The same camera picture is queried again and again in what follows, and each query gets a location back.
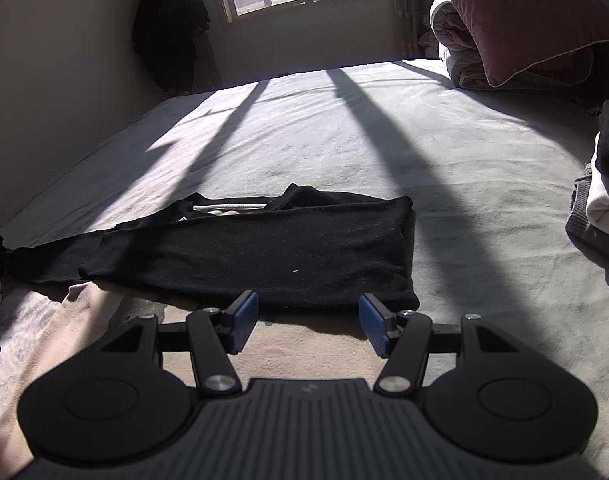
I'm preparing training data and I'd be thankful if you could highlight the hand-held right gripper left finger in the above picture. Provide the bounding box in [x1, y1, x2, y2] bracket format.
[99, 290, 260, 393]

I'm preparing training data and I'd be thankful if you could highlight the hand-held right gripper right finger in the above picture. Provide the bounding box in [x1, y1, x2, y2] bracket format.
[359, 292, 515, 393]

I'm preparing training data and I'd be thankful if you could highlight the beige sweatshirt with black sleeves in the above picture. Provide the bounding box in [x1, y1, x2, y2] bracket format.
[0, 183, 421, 480]

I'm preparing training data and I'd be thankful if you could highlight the bed with grey sheet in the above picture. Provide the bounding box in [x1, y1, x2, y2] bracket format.
[0, 58, 609, 480]

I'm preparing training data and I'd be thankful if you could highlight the white folded garment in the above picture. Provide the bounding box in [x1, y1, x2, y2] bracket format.
[586, 152, 609, 241]

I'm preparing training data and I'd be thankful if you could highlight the folded quilt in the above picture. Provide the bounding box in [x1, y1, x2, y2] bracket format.
[429, 0, 595, 92]

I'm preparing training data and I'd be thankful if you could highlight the dark hanging coat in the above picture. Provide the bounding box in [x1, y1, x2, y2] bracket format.
[131, 0, 211, 93]

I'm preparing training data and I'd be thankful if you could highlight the small pink cushion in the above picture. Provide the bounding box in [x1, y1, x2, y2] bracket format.
[419, 30, 441, 59]

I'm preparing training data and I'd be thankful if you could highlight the patterned curtain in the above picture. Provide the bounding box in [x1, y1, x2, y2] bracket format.
[387, 0, 421, 59]

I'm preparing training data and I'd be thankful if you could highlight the pink pillow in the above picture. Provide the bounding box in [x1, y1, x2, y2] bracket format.
[417, 0, 609, 88]

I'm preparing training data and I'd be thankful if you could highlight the grey quilted headboard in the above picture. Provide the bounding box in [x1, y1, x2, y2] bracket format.
[559, 0, 609, 121]

